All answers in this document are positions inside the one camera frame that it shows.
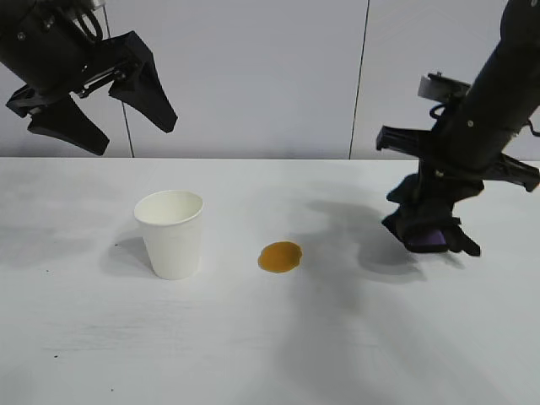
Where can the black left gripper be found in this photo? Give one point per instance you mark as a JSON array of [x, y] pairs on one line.
[[46, 46]]

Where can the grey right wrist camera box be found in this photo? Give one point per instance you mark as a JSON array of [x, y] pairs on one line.
[[441, 86]]

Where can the white paper cup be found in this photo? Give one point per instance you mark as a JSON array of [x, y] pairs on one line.
[[171, 236]]

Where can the brown liquid spill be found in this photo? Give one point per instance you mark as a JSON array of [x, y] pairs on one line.
[[280, 257]]

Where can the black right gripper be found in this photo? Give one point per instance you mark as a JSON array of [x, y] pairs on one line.
[[472, 139]]

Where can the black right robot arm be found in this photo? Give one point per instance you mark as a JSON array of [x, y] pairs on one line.
[[512, 46]]

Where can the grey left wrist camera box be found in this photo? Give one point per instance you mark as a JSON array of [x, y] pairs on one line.
[[98, 3]]

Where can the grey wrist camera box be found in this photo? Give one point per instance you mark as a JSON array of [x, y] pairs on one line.
[[98, 3], [441, 86]]

